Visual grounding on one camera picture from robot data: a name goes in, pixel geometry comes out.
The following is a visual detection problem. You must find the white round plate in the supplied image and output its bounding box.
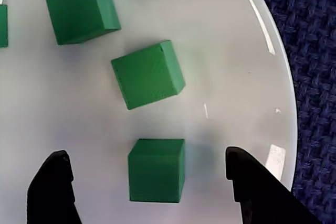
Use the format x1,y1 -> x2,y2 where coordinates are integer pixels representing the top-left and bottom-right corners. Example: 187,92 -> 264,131
0,0 -> 299,224

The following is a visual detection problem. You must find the green cube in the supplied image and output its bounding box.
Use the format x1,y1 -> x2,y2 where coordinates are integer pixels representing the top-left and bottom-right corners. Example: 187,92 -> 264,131
128,138 -> 186,204
110,39 -> 186,111
45,0 -> 122,46
0,3 -> 9,48

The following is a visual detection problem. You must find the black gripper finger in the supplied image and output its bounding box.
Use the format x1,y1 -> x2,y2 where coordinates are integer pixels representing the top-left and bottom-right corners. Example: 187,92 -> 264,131
225,146 -> 326,224
26,150 -> 84,224

